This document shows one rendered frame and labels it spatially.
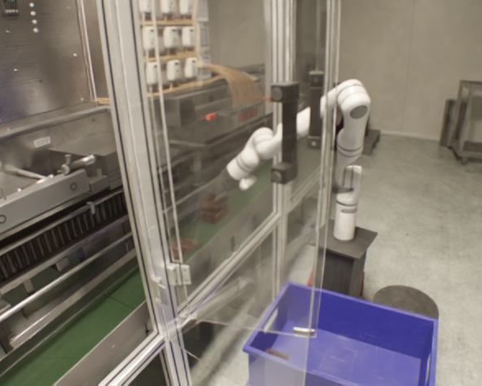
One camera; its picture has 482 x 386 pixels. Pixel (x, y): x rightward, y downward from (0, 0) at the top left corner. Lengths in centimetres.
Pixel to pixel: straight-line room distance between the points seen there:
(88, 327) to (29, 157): 55
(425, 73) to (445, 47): 44
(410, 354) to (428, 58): 453
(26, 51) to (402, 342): 169
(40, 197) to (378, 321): 122
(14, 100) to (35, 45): 19
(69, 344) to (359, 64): 523
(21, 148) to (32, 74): 25
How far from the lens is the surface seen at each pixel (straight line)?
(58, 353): 103
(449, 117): 523
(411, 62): 552
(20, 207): 85
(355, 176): 140
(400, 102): 558
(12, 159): 118
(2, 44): 125
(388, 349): 156
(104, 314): 108
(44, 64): 131
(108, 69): 76
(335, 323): 153
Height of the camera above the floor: 135
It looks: 24 degrees down
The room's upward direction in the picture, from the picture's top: 2 degrees counter-clockwise
